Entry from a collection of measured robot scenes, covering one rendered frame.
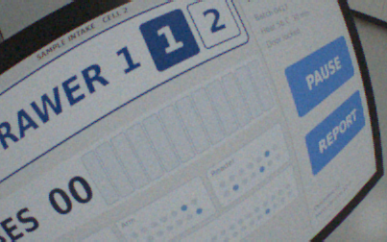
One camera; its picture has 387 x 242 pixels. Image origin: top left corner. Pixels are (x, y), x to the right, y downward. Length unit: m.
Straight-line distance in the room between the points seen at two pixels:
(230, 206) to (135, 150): 0.09
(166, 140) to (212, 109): 0.04
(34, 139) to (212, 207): 0.14
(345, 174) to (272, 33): 0.17
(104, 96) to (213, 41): 0.08
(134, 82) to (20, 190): 0.11
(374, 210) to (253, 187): 1.35
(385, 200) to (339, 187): 1.29
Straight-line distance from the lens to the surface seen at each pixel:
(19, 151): 0.23
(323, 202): 0.35
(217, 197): 0.27
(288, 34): 0.29
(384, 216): 1.62
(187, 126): 0.24
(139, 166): 0.24
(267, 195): 0.29
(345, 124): 0.35
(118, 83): 0.23
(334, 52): 0.33
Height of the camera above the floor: 1.31
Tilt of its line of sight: 54 degrees down
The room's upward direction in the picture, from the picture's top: 2 degrees counter-clockwise
